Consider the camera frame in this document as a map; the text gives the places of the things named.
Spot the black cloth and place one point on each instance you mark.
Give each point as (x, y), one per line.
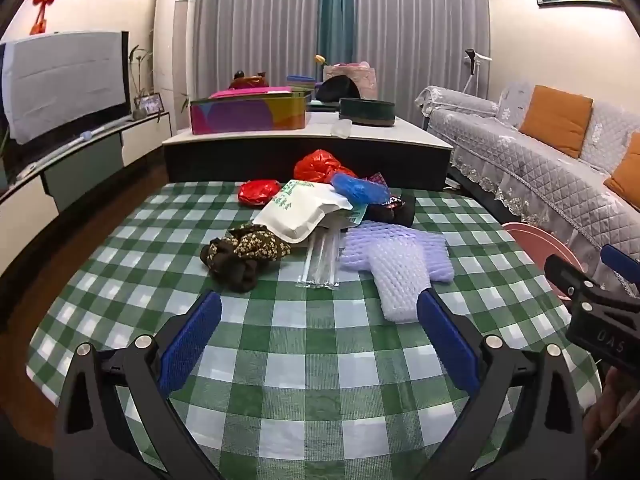
(395, 215)

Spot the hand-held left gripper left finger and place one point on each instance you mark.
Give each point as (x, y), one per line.
(197, 330)

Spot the translucent plastic case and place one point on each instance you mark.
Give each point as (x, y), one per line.
(342, 129)

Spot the blue plastic bag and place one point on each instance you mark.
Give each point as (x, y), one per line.
(360, 190)

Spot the clear plastic wrapper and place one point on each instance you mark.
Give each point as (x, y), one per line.
(320, 265)

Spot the black fabric pouch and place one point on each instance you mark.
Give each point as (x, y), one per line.
(337, 90)

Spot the white paper bag green print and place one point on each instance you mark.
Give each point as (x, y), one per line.
(295, 215)

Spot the teal curtain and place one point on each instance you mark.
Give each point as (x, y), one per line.
(336, 10)

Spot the television with grey cover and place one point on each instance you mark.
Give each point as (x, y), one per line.
(60, 85)

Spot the grey white television stand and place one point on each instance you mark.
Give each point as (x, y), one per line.
(75, 175)

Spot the pink plastic bin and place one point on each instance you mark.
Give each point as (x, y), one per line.
(530, 240)

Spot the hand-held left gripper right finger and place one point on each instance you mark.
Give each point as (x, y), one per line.
(442, 330)

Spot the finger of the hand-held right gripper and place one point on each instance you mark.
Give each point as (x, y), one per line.
(562, 270)
(620, 260)

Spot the white floor lamp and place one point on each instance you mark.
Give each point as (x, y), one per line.
(475, 60)

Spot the pink basket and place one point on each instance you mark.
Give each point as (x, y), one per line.
(365, 80)

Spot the stack of coloured bowls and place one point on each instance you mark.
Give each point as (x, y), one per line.
(300, 82)

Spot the bamboo plant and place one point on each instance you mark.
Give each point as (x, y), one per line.
(137, 70)

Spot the white top coffee table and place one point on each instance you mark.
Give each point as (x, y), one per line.
(300, 160)

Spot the grey curtain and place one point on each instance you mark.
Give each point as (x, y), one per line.
(420, 35)
(255, 20)

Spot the sofa with grey quilted cover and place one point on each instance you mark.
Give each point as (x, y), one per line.
(525, 170)

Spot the person's right hand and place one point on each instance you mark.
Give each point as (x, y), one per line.
(615, 395)

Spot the small photo frame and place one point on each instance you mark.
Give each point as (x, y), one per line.
(148, 105)

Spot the orange cushion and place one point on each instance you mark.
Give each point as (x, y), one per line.
(627, 175)
(555, 120)

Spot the colourful tin box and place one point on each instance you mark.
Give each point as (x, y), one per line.
(240, 115)

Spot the dark floral cloth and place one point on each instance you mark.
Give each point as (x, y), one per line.
(250, 250)

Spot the white rod blue grip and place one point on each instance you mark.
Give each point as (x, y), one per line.
(60, 152)

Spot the red glossy teapot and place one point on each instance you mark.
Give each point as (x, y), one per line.
(247, 81)

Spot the dark green round container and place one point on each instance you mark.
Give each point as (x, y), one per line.
(367, 112)

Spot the purple foam net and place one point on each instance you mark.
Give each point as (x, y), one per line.
(370, 240)

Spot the green checked tablecloth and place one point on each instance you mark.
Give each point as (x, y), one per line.
(310, 360)

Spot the small red plastic bag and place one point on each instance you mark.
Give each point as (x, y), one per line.
(257, 192)

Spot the maroon patterned wrapper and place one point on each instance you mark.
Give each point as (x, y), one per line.
(377, 178)

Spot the large red plastic bag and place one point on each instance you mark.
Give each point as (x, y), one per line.
(320, 165)

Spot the white standing air conditioner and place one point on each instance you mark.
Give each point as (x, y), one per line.
(172, 50)

